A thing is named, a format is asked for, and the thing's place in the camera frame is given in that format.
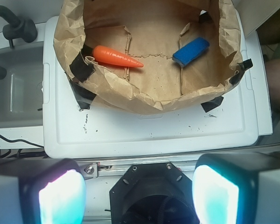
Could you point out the black faucet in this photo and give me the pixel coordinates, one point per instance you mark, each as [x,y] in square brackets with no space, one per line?
[17,27]

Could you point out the grey sink basin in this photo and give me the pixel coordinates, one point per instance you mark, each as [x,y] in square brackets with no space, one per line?
[21,96]

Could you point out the orange plastic carrot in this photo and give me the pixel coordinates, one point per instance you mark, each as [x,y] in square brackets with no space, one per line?
[110,56]

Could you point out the blue sponge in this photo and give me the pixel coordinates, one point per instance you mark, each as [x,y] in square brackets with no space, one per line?
[190,51]

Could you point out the white plastic bin lid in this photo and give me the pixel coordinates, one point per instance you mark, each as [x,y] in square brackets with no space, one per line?
[100,132]

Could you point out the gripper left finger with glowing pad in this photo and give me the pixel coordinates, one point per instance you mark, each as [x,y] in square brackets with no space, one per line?
[41,191]

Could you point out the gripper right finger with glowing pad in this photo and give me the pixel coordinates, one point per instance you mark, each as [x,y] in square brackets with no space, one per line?
[237,188]

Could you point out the brown paper bag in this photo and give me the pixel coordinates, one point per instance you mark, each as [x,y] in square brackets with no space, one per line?
[150,31]

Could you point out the aluminium rail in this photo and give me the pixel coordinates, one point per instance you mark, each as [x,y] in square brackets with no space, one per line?
[95,169]

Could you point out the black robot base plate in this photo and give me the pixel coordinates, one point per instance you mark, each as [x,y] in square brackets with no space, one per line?
[153,195]

